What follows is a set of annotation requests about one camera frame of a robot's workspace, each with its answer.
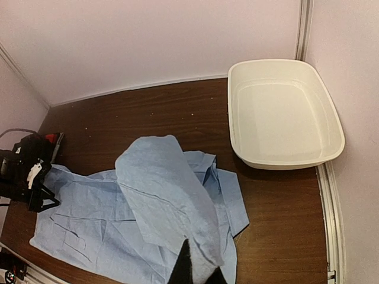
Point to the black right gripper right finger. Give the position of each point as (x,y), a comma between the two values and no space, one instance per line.
(216,277)

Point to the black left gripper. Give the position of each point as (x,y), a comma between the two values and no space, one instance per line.
(14,186)

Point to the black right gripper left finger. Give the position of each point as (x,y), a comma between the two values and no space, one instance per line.
(183,263)

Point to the light blue long sleeve shirt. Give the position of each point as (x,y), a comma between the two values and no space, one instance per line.
(130,223)

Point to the red black plaid shirt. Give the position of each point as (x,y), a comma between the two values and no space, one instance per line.
(54,138)

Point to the grey folded shirt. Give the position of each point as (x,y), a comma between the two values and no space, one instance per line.
(56,149)

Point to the white plastic tub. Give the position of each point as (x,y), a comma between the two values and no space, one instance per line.
(281,115)

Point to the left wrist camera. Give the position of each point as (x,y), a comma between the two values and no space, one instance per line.
(38,172)

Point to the front aluminium frame rail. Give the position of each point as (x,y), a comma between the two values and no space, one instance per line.
(15,270)

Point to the right aluminium corner post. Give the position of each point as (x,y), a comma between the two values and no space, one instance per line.
(304,26)

